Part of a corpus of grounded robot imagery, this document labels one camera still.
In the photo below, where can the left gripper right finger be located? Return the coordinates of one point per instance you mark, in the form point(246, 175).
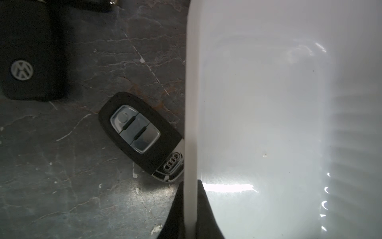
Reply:
point(206, 225)

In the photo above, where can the white storage box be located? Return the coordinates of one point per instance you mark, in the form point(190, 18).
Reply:
point(285, 101)

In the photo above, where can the black key with buttons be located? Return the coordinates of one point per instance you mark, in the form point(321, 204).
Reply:
point(144, 136)

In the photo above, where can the black VW key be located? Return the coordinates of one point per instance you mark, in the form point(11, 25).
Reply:
point(33, 64)

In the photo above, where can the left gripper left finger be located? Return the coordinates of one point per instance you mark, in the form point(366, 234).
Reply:
point(174, 227)

